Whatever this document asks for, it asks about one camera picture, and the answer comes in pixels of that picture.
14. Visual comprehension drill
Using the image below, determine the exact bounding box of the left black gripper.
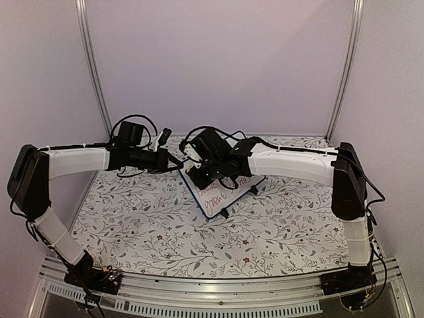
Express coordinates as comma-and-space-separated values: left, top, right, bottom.
129, 147, 184, 175

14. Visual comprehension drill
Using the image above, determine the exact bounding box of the small blue-framed whiteboard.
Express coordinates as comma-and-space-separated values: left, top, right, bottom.
180, 160, 266, 219

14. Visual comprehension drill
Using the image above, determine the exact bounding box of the yellow black eraser sponge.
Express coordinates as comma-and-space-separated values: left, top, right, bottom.
185, 166, 195, 174

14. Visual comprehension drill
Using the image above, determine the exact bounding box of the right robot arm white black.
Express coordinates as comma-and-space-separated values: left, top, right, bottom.
180, 129, 376, 289

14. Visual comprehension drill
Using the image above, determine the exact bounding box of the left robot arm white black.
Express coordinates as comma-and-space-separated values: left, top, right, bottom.
7, 144, 182, 288

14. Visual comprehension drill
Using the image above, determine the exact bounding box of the floral patterned table mat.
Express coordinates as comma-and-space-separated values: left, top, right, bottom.
62, 134, 378, 279

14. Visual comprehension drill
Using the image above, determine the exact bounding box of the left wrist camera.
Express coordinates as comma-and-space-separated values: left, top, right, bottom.
153, 128, 172, 152

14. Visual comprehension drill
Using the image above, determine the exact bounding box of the wire whiteboard stand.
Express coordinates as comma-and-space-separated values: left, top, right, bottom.
219, 185, 259, 219

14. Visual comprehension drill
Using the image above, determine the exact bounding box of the left black cable loop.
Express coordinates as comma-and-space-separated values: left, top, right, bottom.
111, 114, 160, 156

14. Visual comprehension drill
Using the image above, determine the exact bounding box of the right black cable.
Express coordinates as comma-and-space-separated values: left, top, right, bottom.
344, 158, 387, 226

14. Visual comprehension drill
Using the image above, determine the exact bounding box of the front aluminium rail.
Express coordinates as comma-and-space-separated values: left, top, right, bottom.
28, 256, 416, 317

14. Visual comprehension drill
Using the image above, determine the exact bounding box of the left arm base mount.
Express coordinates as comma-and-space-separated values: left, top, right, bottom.
64, 266, 123, 295

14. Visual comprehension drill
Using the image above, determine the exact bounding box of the left aluminium frame post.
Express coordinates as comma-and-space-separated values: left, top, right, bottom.
74, 0, 116, 142

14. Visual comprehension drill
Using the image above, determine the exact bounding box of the aluminium frame post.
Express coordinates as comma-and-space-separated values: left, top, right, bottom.
325, 0, 364, 143
74, 0, 116, 142

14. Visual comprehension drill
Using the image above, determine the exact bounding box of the right aluminium frame post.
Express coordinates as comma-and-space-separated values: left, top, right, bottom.
325, 0, 364, 143

